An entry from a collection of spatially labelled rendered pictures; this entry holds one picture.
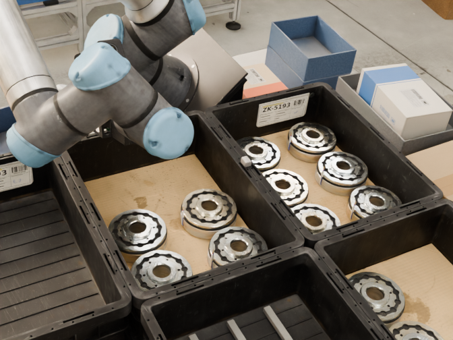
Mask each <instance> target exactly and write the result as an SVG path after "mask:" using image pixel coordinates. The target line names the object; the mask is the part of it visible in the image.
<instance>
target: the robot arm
mask: <svg viewBox="0 0 453 340"><path fill-rule="evenodd" d="M119 1H120V2H121V3H122V4H124V6H125V15H124V16H122V17H121V18H120V17H119V16H118V15H115V14H107V15H104V16H103V17H101V18H99V19H98V20H97V21H96V22H95V23H94V25H93V26H92V27H91V29H90V31H89V33H88V35H87V38H86V41H85V44H84V50H83V51H82V53H81V55H80V56H79V57H76V59H75V60H74V62H73V63H72V65H71V67H70V69H69V73H68V75H69V79H70V80H71V83H70V84H68V85H64V84H58V85H57V86H56V84H55V82H54V80H53V78H52V75H51V73H50V71H49V69H48V67H47V65H46V63H45V61H44V59H43V57H42V54H41V52H40V50H39V48H38V46H37V44H36V41H35V39H34V37H33V35H32V33H31V31H30V29H29V27H28V24H27V22H26V20H25V18H24V16H23V13H22V11H21V9H20V7H19V5H18V2H17V1H16V0H0V86H1V88H2V90H3V93H4V95H5V97H6V99H7V102H8V104H9V106H10V108H11V110H12V112H13V115H14V117H15V119H16V121H17V122H16V123H14V124H13V125H12V127H11V128H10V129H9V130H8V131H7V134H6V136H7V145H8V147H9V149H10V151H11V153H12V154H13V156H14V157H15V158H16V159H17V160H19V162H21V163H23V164H24V165H26V166H28V167H32V168H38V167H41V166H43V165H45V164H47V163H49V162H51V161H52V160H54V159H56V158H57V157H60V156H61V155H62V153H63V152H65V151H66V150H67V149H69V148H71V147H72V146H73V145H74V144H76V143H77V142H79V141H80V140H81V139H83V138H84V137H86V136H87V135H88V134H90V133H92V132H94V133H95V134H97V135H98V136H100V137H101V138H110V137H113V138H114V139H116V140H117V141H119V142H120V143H122V144H123V145H130V144H134V143H136V144H138V145H140V146H141V147H142V148H144V149H146V150H147V151H148V152H149V153H150V154H151V155H154V156H157V157H160V158H162V159H175V158H177V157H180V156H181V155H182V154H184V153H185V152H186V151H187V149H188V148H189V147H190V145H191V143H192V141H193V135H194V130H193V124H192V122H191V120H190V118H188V116H186V114H184V113H183V112H182V111H181V110H180V109H178V108H177V107H178V106H179V105H180V104H181V103H182V102H183V100H184V99H185V97H186V95H187V93H188V91H189V87H190V84H191V73H190V70H189V68H188V66H187V65H186V64H185V63H184V62H182V60H180V59H178V58H176V57H173V56H170V55H167V53H168V52H170V51H171V50H173V49H174V48H175V47H177V46H178V45H180V44H181V43H182V42H183V41H185V40H187V39H188V38H189V37H190V36H194V35H195V33H196V32H197V31H198V30H200V29H201V28H202V27H204V25H205V23H206V15H205V13H204V10H203V8H202V6H201V4H200V2H199V0H119ZM97 128H99V133H98V132H97V131H96V129H97ZM104 129H106V130H108V131H109V132H108V134H107V135H106V134H105V133H104Z"/></svg>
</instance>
